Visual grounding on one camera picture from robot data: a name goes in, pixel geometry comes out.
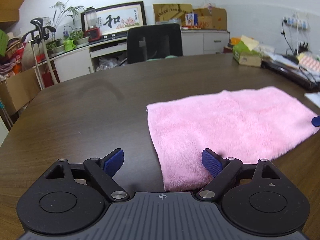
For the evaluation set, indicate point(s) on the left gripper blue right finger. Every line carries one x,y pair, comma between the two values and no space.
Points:
223,172

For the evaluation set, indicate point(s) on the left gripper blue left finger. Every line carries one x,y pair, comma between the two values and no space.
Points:
100,175

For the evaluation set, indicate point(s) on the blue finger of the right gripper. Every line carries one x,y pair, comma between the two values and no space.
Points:
316,121

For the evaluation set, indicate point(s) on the pink fluffy towel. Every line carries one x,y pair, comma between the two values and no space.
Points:
248,124

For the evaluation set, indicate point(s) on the red white label sheet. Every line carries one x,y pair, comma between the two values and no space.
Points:
309,61

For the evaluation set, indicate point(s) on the white power strip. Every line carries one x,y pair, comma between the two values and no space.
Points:
296,23

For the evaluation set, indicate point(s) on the green tissue box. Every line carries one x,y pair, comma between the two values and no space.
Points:
245,52

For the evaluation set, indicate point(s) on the large cardboard box on floor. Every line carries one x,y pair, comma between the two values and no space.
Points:
18,90

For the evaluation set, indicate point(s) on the white low cabinet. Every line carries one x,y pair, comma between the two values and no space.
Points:
84,60

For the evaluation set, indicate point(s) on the green plush cushion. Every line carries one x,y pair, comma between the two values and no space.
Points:
162,58

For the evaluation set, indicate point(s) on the black mesh office chair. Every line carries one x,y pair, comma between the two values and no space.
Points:
153,41

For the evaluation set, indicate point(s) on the potted green plant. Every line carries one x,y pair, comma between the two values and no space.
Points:
63,20

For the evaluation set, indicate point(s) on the red base blender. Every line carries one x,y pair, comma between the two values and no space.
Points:
92,29

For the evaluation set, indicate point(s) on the brown cardboard box on cabinet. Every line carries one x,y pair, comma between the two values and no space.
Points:
214,19

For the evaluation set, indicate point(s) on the framed calligraphy picture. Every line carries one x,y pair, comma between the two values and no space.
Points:
116,20

